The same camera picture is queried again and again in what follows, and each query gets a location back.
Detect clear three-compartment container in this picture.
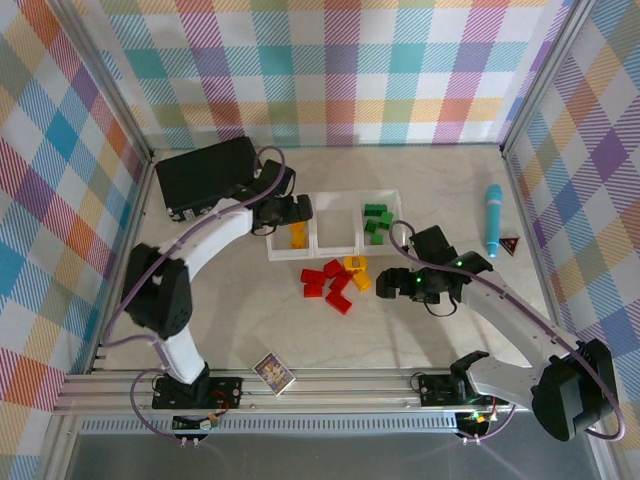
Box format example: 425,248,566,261
266,188,405,263

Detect black hard case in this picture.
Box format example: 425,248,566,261
154,137,261,221

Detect blue marker pen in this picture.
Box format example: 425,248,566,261
482,183,504,260

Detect right power connector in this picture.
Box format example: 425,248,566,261
458,409,496,435

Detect power connector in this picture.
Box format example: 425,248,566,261
172,412,221,432
458,409,496,435

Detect small picture card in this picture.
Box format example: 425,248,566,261
252,351,297,399

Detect grey metal panel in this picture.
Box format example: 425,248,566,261
64,433,601,480

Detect left power connector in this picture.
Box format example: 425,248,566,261
172,412,221,432

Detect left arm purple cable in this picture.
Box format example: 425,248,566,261
103,145,297,442

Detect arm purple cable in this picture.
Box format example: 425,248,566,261
388,219,626,444
103,145,297,442

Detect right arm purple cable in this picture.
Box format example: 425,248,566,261
388,219,626,444

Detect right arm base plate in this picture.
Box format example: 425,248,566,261
417,373,511,407

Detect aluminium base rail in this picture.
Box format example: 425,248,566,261
52,367,607,417

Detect right aluminium side rail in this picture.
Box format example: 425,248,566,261
501,144,609,406

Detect aluminium side rail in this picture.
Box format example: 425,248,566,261
501,144,609,406
84,152,157,375

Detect left aluminium side rail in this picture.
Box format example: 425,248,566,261
84,152,157,375

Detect slotted cable duct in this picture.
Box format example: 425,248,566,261
79,415,464,436

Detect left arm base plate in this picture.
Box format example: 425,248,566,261
151,375,245,412

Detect left aluminium corner post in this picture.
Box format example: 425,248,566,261
49,0,155,162

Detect aluminium corner post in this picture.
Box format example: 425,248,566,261
499,0,594,156
49,0,155,162

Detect right aluminium corner post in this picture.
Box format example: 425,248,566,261
499,0,594,156

